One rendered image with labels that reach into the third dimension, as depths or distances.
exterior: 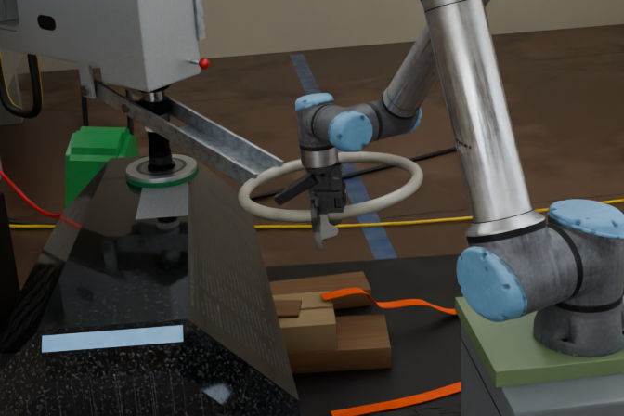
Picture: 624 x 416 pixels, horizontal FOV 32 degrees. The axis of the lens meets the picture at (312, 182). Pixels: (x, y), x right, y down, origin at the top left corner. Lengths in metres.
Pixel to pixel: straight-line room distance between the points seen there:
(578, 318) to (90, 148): 2.77
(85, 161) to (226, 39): 3.40
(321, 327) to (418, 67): 1.54
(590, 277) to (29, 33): 1.99
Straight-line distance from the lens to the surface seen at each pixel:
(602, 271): 2.15
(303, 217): 2.67
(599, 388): 2.18
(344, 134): 2.44
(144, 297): 2.62
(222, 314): 2.66
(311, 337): 3.74
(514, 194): 2.04
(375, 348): 3.78
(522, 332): 2.28
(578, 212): 2.16
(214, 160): 3.07
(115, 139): 4.54
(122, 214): 3.10
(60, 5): 3.33
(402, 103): 2.46
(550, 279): 2.06
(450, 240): 4.77
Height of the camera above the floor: 2.01
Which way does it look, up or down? 22 degrees down
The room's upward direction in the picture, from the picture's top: 3 degrees counter-clockwise
